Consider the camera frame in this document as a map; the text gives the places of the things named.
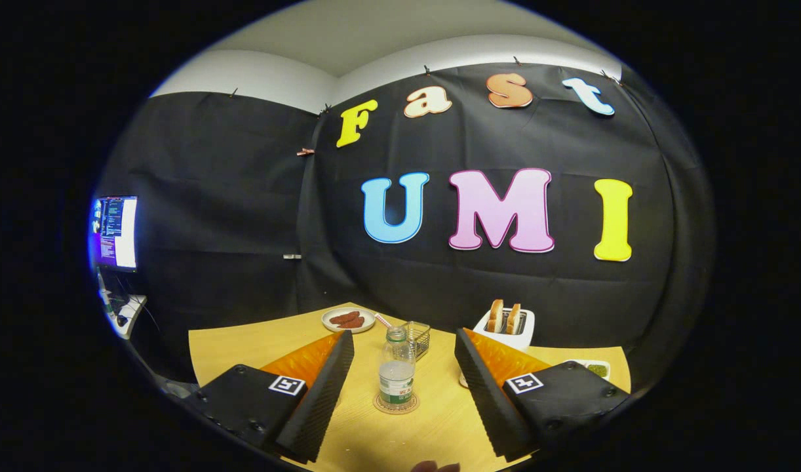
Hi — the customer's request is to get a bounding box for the round cork coaster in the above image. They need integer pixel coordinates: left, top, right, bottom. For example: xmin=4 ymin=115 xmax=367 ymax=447
xmin=373 ymin=391 xmax=420 ymax=415

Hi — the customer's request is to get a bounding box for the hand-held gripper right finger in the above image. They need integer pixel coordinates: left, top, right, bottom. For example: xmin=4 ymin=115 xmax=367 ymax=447
xmin=454 ymin=328 xmax=631 ymax=462

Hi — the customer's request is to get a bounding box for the computer monitor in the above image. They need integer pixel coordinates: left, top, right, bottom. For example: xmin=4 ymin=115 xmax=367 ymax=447
xmin=89 ymin=195 xmax=139 ymax=273

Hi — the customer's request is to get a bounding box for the small white plate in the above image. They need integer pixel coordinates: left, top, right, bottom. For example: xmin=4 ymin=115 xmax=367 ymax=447
xmin=321 ymin=307 xmax=376 ymax=334

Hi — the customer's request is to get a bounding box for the wire mesh basket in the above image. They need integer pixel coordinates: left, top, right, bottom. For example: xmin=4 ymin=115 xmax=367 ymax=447
xmin=404 ymin=321 xmax=431 ymax=360

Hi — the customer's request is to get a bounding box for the white side desk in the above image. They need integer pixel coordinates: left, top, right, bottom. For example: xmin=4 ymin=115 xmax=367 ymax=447
xmin=98 ymin=272 xmax=147 ymax=340

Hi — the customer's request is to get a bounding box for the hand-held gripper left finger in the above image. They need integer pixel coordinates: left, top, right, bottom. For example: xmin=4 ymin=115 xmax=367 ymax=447
xmin=194 ymin=330 xmax=355 ymax=463

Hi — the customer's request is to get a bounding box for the clear plastic juice bottle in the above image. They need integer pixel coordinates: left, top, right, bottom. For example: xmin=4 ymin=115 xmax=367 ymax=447
xmin=379 ymin=326 xmax=417 ymax=410

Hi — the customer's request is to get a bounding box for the white toaster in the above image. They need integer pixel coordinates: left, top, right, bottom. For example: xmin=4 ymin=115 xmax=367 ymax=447
xmin=473 ymin=307 xmax=536 ymax=352

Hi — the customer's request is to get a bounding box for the white divided dish with beans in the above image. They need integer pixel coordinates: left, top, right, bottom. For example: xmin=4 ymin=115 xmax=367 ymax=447
xmin=564 ymin=359 xmax=612 ymax=381

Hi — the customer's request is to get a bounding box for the black backdrop cloth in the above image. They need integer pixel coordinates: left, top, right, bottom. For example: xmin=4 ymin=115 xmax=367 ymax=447
xmin=96 ymin=61 xmax=716 ymax=401

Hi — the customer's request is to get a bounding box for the wooden table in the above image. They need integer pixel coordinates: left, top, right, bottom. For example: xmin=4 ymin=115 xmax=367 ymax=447
xmin=188 ymin=302 xmax=632 ymax=472

